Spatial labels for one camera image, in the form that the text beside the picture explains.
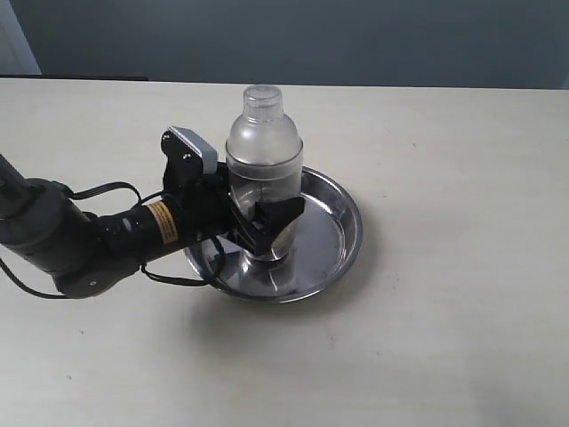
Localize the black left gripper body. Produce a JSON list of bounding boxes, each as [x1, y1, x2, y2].
[[132, 162, 262, 262]]

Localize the clear plastic shaker bottle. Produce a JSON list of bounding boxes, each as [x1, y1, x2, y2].
[[224, 84, 305, 262]]

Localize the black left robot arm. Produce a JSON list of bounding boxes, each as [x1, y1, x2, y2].
[[1, 157, 305, 300]]

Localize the round stainless steel dish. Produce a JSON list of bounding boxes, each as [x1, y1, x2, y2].
[[212, 167, 364, 303]]

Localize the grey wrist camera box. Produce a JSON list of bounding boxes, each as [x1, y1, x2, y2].
[[168, 125, 219, 174]]

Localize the black camera cable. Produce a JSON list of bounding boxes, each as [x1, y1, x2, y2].
[[0, 180, 228, 300]]

